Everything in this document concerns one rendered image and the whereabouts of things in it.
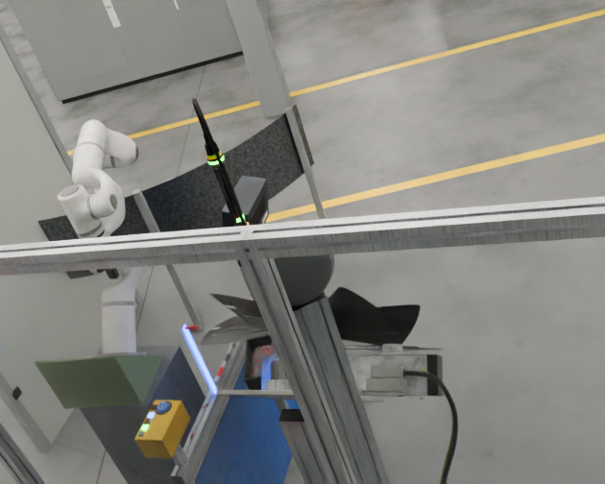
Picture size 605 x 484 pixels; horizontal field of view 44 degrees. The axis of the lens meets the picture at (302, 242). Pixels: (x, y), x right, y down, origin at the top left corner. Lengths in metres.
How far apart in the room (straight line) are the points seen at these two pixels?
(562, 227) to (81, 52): 7.72
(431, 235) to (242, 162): 3.08
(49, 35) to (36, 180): 4.48
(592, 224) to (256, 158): 3.24
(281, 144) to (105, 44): 4.44
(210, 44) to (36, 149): 4.27
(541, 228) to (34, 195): 3.41
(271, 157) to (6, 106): 1.41
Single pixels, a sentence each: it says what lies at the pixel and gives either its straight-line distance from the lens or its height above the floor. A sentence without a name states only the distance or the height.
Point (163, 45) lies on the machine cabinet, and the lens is 8.36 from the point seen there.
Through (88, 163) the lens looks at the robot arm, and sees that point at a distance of 2.49.
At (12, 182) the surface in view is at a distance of 4.13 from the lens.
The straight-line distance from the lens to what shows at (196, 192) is 4.10.
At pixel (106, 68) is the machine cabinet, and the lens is 8.58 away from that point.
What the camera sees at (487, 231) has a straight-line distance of 1.12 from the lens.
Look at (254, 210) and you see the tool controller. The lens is 2.98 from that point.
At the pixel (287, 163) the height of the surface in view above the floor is 0.67.
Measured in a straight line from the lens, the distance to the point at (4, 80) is 4.20.
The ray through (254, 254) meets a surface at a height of 2.02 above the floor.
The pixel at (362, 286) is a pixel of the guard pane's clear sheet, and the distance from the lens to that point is 1.23.
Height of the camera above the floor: 2.68
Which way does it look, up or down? 33 degrees down
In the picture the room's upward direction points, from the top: 19 degrees counter-clockwise
